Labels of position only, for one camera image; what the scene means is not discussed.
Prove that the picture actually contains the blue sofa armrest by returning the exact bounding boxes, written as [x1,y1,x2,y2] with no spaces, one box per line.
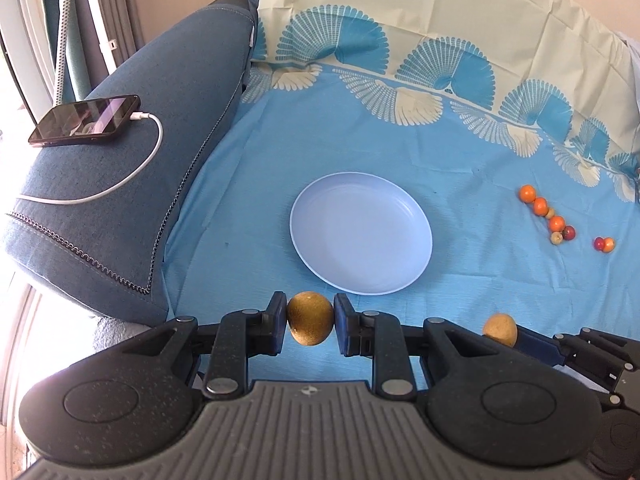
[3,0,256,325]

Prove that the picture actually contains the red cherry tomato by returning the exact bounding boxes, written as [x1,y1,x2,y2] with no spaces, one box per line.
[593,237,604,252]
[562,226,576,240]

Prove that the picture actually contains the black smartphone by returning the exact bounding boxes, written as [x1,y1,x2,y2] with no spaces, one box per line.
[28,94,141,148]

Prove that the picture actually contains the light blue plate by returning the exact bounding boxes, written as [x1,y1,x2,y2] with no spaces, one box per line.
[288,171,433,296]

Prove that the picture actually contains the white charging cable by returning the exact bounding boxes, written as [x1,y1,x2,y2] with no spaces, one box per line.
[19,110,165,207]

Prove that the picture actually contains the blue patterned sofa cover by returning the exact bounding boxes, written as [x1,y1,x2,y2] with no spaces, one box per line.
[163,0,639,338]

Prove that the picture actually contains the orange kumquat with stem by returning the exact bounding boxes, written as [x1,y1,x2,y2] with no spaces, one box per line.
[548,214,566,233]

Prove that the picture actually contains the pale blue printed sheet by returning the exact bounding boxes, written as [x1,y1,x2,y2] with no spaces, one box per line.
[616,32,640,60]

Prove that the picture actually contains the grey curtain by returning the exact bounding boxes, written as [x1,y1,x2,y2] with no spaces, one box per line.
[42,0,144,102]

